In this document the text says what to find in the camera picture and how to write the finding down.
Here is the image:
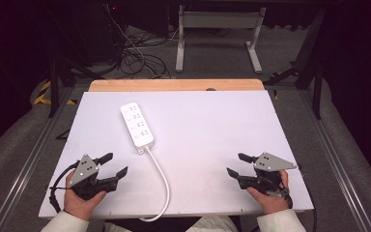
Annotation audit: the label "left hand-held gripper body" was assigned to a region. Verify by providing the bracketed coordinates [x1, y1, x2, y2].
[68, 154, 120, 201]

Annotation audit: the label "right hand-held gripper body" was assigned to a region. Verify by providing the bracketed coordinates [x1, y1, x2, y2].
[238, 152, 299, 197]

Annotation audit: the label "white power strip cable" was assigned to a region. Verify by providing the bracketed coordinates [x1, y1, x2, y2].
[138, 146, 171, 223]

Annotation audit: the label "white power strip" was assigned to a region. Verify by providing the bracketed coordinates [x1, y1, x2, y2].
[120, 101, 156, 156]

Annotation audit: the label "person's left hand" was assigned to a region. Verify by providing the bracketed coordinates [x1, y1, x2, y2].
[63, 188, 108, 221]

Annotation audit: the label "person's right hand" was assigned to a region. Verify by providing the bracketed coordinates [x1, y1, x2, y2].
[245, 169, 294, 216]

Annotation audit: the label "white board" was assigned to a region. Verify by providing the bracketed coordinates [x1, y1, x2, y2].
[38, 90, 315, 219]

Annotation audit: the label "person's legs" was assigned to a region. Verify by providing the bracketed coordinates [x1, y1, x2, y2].
[102, 215, 240, 232]

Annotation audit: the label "yellow black hazard tape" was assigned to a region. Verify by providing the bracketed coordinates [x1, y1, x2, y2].
[33, 79, 78, 106]

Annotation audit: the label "black metal stand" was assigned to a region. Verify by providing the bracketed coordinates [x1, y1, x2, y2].
[263, 8, 328, 121]
[46, 56, 105, 119]

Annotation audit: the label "wooden table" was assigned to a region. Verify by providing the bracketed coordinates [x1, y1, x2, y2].
[88, 78, 266, 93]

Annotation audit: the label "black equipment box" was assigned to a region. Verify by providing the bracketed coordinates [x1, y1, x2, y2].
[85, 2, 128, 64]

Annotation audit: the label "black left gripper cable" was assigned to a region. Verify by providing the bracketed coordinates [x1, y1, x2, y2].
[48, 159, 80, 214]

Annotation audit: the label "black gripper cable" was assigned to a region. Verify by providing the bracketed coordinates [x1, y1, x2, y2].
[283, 163, 319, 232]
[48, 159, 80, 214]

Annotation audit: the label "aluminium floor rail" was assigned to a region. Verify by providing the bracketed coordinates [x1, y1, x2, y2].
[298, 89, 370, 232]
[0, 86, 75, 232]

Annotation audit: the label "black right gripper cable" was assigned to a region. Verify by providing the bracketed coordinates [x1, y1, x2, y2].
[283, 163, 319, 232]

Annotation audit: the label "bundle of black floor cables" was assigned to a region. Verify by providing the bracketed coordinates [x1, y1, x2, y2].
[117, 27, 172, 80]

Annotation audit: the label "white floor cable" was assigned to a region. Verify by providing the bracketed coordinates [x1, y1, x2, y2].
[104, 3, 182, 79]

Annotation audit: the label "white metal desk frame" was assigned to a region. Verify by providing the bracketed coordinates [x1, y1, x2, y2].
[175, 4, 268, 74]

